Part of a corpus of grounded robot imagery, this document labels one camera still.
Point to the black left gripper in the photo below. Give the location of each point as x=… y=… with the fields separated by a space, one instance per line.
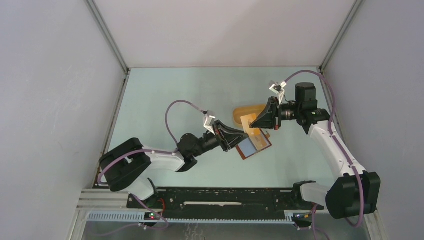
x=227 y=137

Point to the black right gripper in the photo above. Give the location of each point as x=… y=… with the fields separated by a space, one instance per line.
x=271 y=117

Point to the brown leather card holder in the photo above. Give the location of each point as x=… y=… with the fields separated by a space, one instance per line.
x=246 y=148

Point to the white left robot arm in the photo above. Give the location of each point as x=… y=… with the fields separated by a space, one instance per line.
x=123 y=168

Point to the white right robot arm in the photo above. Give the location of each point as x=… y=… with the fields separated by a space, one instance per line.
x=348 y=173

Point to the orange plastic tray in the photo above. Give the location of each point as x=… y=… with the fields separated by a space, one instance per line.
x=241 y=111

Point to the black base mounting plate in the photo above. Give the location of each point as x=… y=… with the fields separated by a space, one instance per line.
x=238 y=204

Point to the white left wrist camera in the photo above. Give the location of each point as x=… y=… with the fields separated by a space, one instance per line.
x=208 y=121

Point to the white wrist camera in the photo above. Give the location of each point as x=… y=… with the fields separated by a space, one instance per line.
x=208 y=121
x=279 y=89

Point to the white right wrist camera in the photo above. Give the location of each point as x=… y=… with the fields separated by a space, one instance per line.
x=279 y=89

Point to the aluminium frame rail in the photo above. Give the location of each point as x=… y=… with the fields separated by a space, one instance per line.
x=341 y=203

